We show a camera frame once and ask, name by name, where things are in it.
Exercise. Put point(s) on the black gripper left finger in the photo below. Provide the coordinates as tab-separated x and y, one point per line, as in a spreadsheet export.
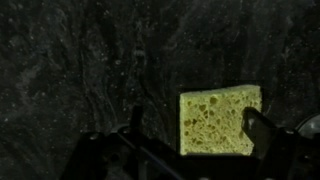
136	118

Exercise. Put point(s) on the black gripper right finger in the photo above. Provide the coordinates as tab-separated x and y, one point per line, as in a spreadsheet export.
258	131

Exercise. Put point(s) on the yellow sponge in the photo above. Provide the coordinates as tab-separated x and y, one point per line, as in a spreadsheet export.
213	120

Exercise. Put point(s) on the white bowl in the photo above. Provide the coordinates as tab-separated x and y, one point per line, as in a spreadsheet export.
311	128

